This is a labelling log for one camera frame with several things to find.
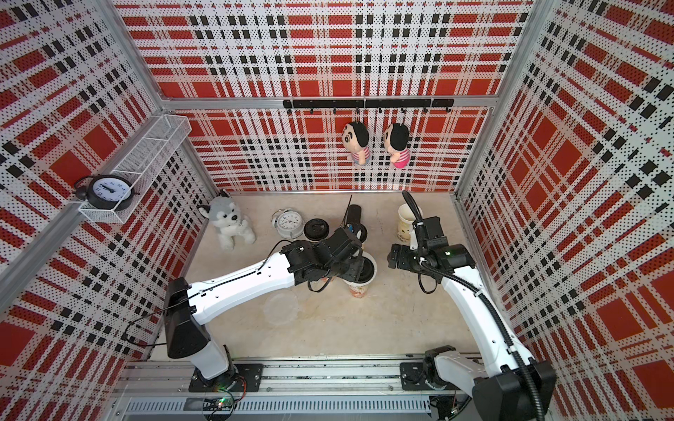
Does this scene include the black cup lid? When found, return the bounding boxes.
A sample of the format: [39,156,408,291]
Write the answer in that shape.
[350,224,368,243]
[354,253,377,284]
[303,218,330,242]

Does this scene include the paper cup red flowers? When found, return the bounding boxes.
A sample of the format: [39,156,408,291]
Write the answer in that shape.
[344,281,371,298]

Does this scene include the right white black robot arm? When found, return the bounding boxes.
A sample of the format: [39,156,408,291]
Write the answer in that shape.
[387,217,556,420]

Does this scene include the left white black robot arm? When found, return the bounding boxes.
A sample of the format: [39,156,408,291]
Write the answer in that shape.
[163,224,368,392]

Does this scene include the far right paper cup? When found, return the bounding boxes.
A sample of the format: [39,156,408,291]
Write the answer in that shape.
[397,203,415,244]

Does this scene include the black glasses case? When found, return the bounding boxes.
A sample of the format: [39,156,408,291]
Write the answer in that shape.
[345,205,362,226]

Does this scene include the white twin-bell alarm clock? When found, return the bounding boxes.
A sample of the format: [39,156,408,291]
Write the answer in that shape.
[271,208,305,240]

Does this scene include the translucent paper disc front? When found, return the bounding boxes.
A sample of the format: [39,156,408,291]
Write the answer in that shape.
[263,290,299,326]

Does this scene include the hanging boy doll striped shirt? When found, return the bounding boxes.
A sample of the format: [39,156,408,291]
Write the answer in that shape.
[342,122,371,166]

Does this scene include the hanging doll pink shirt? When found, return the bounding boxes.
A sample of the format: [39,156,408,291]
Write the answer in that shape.
[384,123,411,169]

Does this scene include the grey husky plush toy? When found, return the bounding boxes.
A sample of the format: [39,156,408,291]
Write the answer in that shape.
[198,189,256,252]

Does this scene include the black alarm clock on shelf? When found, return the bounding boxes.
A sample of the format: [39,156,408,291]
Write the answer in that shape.
[74,175,136,212]

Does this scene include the black wall hook rail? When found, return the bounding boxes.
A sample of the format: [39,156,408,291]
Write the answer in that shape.
[282,98,456,112]

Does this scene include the green circuit board with wires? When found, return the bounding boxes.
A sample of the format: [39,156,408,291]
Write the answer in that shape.
[202,390,247,421]

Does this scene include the white wire wall shelf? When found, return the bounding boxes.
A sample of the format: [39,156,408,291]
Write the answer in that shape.
[78,114,191,224]

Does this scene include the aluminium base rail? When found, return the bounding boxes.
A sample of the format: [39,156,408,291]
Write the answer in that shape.
[103,354,480,420]

